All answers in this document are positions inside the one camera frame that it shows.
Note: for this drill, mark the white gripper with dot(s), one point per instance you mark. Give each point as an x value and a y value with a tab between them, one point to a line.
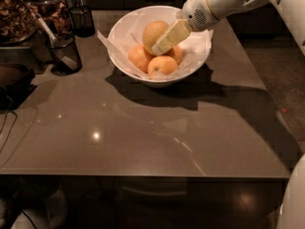
195	12

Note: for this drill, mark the large yellow-orange top orange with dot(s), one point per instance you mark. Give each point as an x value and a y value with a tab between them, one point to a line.
151	33

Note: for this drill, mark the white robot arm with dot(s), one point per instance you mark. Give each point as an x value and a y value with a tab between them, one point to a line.
292	13

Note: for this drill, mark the right back orange in bowl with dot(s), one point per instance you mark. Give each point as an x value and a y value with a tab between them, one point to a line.
176	54

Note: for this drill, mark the orange in bowl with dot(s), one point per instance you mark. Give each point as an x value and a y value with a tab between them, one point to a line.
176	54
140	58
161	64

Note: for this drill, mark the front orange in bowl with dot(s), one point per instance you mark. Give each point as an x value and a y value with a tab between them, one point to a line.
161	64

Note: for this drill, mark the white bowl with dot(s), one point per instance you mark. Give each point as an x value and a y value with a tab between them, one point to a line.
197	48

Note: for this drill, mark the left orange in bowl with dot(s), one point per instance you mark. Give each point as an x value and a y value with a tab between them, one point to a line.
140	58

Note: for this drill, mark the white paper liner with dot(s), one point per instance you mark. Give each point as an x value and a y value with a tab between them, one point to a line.
197	48

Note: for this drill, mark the black mesh cup back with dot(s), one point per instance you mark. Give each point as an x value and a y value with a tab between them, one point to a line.
82	22

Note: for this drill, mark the black mesh cup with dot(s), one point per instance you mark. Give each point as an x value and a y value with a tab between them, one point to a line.
82	22
64	53

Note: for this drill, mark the black mesh cup front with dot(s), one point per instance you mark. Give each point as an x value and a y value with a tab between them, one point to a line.
64	53

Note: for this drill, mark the metal serving scoop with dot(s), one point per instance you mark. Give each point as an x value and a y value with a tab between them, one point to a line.
45	27

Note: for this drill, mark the glass jar of snacks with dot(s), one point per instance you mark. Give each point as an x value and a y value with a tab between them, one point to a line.
54	12

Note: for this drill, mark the tray of nuts left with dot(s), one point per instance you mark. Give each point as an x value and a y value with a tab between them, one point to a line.
16	22

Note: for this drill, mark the dark brown box device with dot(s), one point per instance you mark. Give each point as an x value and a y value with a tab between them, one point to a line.
15	85

